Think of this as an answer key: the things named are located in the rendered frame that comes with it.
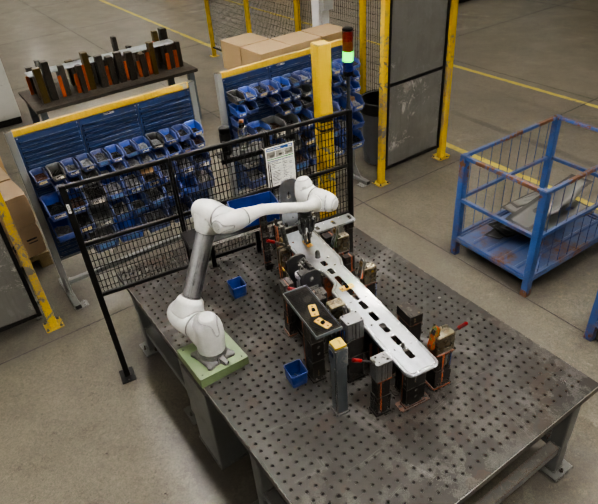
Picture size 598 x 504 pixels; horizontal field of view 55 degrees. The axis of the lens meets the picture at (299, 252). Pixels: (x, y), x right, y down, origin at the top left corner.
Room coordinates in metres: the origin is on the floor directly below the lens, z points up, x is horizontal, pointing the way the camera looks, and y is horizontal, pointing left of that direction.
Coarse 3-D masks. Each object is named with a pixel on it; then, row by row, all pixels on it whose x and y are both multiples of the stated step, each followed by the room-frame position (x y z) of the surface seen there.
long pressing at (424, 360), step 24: (288, 240) 2.96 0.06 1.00; (312, 240) 2.94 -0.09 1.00; (312, 264) 2.69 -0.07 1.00; (336, 264) 2.67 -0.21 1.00; (336, 288) 2.45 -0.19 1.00; (360, 288) 2.43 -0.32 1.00; (360, 312) 2.24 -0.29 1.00; (384, 312) 2.22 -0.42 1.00; (384, 336) 2.04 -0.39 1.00; (408, 336) 2.03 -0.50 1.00; (408, 360) 1.87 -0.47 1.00; (432, 360) 1.86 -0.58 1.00
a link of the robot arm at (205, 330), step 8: (200, 312) 2.31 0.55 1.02; (208, 312) 2.30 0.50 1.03; (192, 320) 2.30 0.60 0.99; (200, 320) 2.24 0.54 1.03; (208, 320) 2.24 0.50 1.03; (216, 320) 2.26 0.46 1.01; (192, 328) 2.25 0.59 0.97; (200, 328) 2.21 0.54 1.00; (208, 328) 2.21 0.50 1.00; (216, 328) 2.23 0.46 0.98; (192, 336) 2.24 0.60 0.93; (200, 336) 2.20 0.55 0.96; (208, 336) 2.19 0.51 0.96; (216, 336) 2.21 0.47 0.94; (224, 336) 2.26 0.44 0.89; (200, 344) 2.20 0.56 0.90; (208, 344) 2.19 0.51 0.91; (216, 344) 2.20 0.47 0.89; (224, 344) 2.24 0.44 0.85; (200, 352) 2.21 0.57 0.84; (208, 352) 2.18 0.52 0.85; (216, 352) 2.19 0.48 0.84
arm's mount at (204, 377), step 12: (228, 336) 2.40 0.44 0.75; (180, 348) 2.33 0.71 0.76; (192, 348) 2.32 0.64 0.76; (240, 348) 2.30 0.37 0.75; (192, 360) 2.23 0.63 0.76; (228, 360) 2.21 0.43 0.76; (240, 360) 2.20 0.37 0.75; (192, 372) 2.16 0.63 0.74; (204, 372) 2.13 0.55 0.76; (216, 372) 2.12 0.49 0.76; (228, 372) 2.16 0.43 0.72; (204, 384) 2.08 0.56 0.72
